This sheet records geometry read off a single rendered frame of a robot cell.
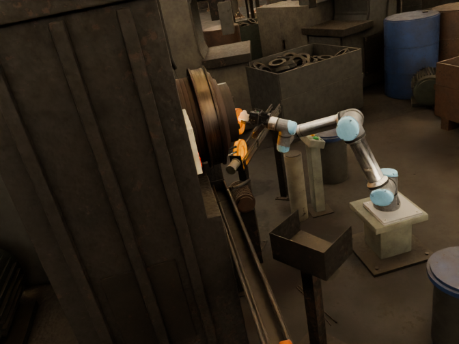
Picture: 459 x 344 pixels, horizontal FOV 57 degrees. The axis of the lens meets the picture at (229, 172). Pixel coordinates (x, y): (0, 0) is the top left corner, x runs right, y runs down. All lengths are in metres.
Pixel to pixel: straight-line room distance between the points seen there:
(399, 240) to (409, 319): 0.50
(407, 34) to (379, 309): 3.39
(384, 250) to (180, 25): 3.05
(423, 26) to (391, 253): 3.02
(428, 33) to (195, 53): 2.50
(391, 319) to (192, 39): 3.33
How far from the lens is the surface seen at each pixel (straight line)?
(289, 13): 6.02
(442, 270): 2.04
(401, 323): 2.39
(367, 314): 2.42
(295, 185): 2.94
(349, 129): 2.24
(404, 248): 2.75
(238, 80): 4.67
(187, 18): 4.59
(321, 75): 4.37
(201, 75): 1.87
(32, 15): 1.41
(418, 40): 5.15
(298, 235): 1.92
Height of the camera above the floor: 1.73
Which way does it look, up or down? 26 degrees down
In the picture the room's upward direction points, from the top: 11 degrees counter-clockwise
